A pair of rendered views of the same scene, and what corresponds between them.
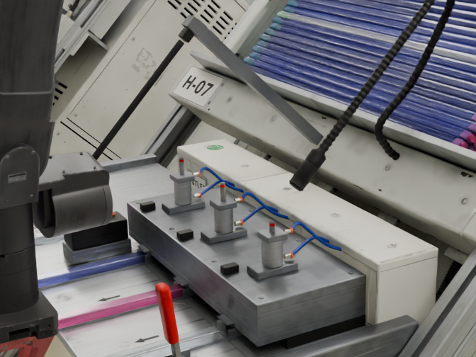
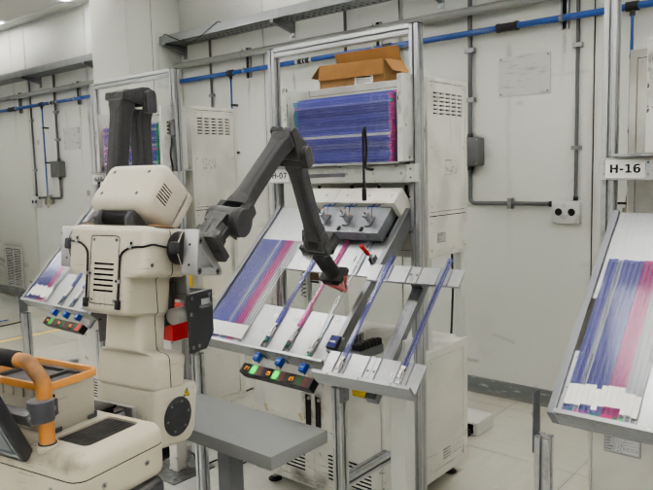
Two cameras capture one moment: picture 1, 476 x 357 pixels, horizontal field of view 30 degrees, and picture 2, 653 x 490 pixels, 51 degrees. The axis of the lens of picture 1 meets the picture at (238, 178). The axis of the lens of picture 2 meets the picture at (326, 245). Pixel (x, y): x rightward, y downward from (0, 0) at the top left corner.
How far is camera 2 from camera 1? 168 cm
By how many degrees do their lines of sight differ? 19
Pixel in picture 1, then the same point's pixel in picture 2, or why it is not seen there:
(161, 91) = (219, 168)
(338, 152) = (354, 176)
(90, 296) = not seen: hidden behind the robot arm
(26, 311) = (340, 271)
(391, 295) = (399, 206)
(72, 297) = not seen: hidden behind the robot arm
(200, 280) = (353, 236)
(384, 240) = (389, 194)
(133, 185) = (289, 221)
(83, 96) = (196, 194)
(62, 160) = not seen: hidden behind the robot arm
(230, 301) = (367, 236)
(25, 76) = (320, 228)
